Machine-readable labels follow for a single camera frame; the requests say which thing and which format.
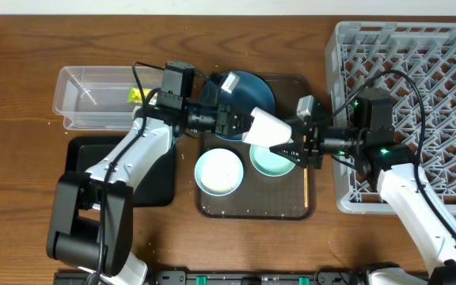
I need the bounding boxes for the dark brown serving tray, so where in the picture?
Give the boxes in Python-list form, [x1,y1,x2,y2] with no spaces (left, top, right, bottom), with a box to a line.
[196,74,316,220]

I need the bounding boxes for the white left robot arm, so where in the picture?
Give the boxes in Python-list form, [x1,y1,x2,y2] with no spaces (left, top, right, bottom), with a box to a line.
[46,61,253,284]

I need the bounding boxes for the black plastic bin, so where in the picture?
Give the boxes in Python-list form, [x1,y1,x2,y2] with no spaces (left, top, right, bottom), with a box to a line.
[65,135,176,207]

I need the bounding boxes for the wooden chopstick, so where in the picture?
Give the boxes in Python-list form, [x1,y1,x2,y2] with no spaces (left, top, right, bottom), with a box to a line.
[302,134,310,208]

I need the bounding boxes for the grey dishwasher rack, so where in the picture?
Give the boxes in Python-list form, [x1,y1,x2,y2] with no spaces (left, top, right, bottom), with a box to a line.
[325,21,456,215]

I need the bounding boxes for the green yellow snack wrapper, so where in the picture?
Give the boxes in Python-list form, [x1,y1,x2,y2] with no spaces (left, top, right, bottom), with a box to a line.
[127,87,150,103]

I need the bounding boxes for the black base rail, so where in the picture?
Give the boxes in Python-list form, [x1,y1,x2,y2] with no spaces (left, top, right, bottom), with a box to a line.
[52,270,367,285]

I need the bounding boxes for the mint green small bowl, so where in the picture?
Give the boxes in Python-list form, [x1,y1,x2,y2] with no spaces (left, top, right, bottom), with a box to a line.
[249,145,295,177]

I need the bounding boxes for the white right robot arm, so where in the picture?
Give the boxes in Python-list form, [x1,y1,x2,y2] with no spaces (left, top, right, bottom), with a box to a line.
[270,88,456,284]

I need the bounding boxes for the dark blue bowl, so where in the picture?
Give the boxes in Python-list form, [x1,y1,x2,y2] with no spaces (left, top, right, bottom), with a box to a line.
[199,71,276,141]

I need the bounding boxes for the clear plastic bin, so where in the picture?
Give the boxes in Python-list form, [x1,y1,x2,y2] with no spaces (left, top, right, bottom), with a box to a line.
[52,65,165,131]

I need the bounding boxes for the small bowl of rice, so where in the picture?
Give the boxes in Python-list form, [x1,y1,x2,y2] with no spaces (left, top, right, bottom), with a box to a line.
[194,148,244,196]

